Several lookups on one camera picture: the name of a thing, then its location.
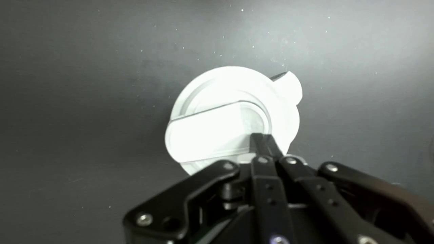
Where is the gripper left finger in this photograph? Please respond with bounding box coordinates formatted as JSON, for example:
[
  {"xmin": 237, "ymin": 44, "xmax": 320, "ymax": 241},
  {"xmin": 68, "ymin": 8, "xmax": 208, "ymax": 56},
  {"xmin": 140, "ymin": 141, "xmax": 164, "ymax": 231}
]
[{"xmin": 123, "ymin": 133, "xmax": 296, "ymax": 244}]

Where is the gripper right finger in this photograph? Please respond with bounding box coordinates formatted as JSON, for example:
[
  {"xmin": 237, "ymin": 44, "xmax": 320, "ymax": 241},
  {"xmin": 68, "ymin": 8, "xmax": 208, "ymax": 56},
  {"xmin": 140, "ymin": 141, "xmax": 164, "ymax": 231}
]
[{"xmin": 262, "ymin": 133, "xmax": 434, "ymax": 244}]

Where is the white thermos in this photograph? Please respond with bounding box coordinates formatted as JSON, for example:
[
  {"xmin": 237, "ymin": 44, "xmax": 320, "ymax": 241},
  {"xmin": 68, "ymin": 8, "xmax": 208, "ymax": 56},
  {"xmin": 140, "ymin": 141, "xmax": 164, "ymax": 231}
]
[{"xmin": 164, "ymin": 66, "xmax": 303, "ymax": 177}]

